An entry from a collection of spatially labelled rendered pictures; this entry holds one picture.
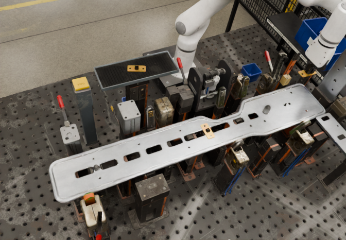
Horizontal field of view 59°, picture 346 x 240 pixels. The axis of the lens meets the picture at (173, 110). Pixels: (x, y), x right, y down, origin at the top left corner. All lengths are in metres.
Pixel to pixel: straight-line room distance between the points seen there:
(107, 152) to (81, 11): 2.63
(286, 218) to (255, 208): 0.16
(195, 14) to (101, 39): 1.90
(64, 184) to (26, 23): 2.61
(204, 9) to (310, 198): 1.13
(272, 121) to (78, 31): 2.46
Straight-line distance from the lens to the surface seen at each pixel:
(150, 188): 1.25
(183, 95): 1.45
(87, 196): 1.16
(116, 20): 3.62
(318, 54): 1.43
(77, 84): 1.38
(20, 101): 1.99
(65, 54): 3.25
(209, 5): 1.57
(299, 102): 1.75
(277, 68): 1.65
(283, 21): 2.20
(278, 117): 1.63
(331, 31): 1.36
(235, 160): 1.38
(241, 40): 2.46
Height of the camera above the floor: 2.18
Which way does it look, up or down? 52 degrees down
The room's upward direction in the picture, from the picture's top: 11 degrees clockwise
